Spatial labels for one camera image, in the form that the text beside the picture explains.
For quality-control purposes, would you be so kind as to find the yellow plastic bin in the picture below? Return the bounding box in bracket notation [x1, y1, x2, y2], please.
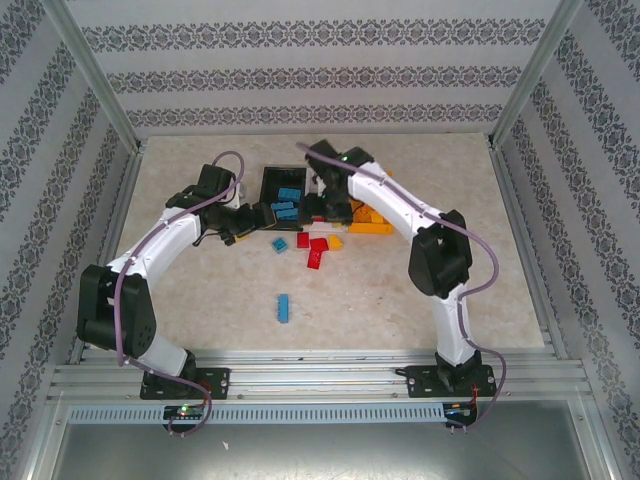
[347, 198, 395, 236]

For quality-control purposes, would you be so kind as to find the black plastic bin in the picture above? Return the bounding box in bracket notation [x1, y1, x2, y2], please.
[258, 166, 309, 232]

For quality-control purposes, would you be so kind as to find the grey metal sheet panel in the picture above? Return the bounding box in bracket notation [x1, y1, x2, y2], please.
[49, 423, 614, 480]

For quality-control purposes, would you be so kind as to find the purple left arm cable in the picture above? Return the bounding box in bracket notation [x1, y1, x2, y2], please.
[113, 151, 247, 437]

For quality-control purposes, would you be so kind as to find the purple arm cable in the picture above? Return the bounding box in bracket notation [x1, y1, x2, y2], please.
[113, 151, 247, 437]
[295, 142, 509, 436]

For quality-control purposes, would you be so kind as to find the aluminium side rail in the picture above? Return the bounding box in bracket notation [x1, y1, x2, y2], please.
[489, 139, 569, 359]
[69, 142, 146, 366]

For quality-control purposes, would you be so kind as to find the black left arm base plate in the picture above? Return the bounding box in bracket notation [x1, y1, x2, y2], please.
[141, 367, 231, 401]

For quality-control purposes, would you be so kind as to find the aluminium mounting rail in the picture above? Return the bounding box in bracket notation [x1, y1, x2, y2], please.
[49, 349, 589, 401]

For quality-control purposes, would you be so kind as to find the aluminium frame post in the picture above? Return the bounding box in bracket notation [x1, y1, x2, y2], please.
[487, 0, 585, 149]
[42, 0, 147, 151]

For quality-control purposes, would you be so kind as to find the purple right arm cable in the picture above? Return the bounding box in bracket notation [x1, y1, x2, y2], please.
[295, 142, 509, 436]

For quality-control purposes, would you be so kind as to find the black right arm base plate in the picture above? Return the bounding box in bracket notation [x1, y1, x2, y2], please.
[405, 364, 496, 400]

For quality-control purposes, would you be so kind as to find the grey slotted cable duct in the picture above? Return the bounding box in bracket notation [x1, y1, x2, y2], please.
[67, 403, 449, 426]

